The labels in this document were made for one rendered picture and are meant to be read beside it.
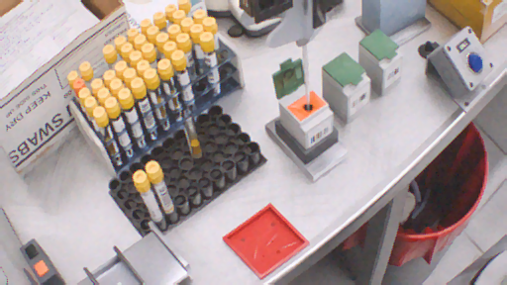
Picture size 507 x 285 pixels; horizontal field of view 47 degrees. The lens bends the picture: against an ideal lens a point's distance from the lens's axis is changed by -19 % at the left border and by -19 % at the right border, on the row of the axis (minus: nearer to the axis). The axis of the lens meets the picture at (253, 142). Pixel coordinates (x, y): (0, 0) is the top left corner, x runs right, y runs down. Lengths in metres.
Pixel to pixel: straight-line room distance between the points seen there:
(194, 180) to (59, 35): 0.31
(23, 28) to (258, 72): 0.38
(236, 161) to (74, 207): 0.21
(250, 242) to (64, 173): 0.26
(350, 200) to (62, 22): 0.48
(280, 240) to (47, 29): 0.46
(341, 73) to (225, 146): 0.16
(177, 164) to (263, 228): 0.12
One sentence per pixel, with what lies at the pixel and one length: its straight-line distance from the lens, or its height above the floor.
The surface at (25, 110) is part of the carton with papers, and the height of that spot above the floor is 0.97.
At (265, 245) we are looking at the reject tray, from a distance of 0.77.
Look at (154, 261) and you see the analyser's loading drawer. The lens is 0.74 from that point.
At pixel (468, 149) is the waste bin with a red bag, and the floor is 0.39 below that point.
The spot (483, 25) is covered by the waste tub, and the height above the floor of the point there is 0.93.
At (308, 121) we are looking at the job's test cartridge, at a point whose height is 0.95.
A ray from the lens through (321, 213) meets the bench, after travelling 0.79.
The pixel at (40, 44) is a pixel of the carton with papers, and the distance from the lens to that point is 0.96.
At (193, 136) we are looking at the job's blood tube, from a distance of 0.77.
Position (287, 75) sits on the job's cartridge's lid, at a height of 0.98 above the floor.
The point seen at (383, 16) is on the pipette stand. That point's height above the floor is 0.94.
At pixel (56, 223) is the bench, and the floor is 0.87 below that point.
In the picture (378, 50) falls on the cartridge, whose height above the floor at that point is 0.94.
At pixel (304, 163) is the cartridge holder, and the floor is 0.89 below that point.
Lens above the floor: 1.58
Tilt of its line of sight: 56 degrees down
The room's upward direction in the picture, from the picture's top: 8 degrees counter-clockwise
